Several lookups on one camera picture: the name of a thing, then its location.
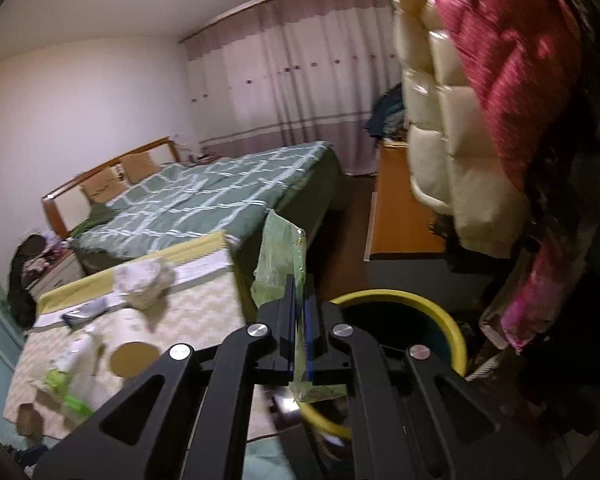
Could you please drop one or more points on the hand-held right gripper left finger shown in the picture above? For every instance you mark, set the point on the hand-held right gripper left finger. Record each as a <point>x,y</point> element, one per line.
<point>291,325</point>

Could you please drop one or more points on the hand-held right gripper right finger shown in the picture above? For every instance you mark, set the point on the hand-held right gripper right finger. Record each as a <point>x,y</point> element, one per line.
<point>309,340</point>

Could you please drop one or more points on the green plastic wrapper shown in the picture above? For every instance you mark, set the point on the green plastic wrapper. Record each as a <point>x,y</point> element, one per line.
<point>279,252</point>

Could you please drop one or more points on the yellow trash bin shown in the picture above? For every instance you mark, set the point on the yellow trash bin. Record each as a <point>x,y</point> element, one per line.
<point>447,332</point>

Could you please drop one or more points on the crumpled white tissue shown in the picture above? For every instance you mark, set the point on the crumpled white tissue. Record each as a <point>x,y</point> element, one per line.
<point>145,282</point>

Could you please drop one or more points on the bed with green quilt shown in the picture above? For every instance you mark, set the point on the bed with green quilt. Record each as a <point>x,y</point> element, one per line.
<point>200,195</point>

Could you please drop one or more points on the white paper cup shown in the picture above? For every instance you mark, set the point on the white paper cup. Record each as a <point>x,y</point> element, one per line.
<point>132,345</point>

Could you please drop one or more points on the wooden cabinet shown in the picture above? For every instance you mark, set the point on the wooden cabinet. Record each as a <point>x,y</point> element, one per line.
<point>405,210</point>

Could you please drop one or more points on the grey blue packet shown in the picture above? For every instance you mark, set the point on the grey blue packet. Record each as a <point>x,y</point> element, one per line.
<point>82,316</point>

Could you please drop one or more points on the tan pillow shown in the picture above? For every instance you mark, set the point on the tan pillow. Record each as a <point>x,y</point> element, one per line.
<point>139,165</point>
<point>100,185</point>

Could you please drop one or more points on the dark green blanket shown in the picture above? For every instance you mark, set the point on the dark green blanket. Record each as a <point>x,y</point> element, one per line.
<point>97,217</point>

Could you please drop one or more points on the white green bottle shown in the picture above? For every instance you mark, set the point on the white green bottle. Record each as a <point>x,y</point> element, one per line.
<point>72,375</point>

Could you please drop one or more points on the pink garment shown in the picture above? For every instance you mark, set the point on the pink garment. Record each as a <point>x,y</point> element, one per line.
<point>535,300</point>

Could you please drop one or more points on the pile of dark clothes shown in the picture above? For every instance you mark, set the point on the pile of dark clothes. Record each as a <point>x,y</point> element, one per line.
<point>389,115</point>

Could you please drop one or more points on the white nightstand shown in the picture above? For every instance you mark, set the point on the white nightstand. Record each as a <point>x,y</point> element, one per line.
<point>60,275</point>

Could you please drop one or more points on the cream chair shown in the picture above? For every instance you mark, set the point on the cream chair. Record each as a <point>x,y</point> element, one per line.
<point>445,135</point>

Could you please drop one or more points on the pink white curtain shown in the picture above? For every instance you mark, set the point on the pink white curtain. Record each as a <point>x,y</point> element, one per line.
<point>300,70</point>

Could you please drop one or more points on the wooden bed headboard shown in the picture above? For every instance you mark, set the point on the wooden bed headboard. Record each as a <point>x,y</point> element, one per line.
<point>55,200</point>

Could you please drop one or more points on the dark clothes heap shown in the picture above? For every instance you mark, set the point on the dark clothes heap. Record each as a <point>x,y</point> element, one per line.
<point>22,280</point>

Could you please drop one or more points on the brown cardboard piece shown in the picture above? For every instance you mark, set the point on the brown cardboard piece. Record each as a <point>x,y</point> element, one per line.
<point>30,420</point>

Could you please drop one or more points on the black hanging garment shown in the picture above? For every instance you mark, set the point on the black hanging garment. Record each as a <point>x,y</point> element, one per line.
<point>597,160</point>

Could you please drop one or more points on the red garment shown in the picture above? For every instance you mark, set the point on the red garment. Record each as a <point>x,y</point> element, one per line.
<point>510,60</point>

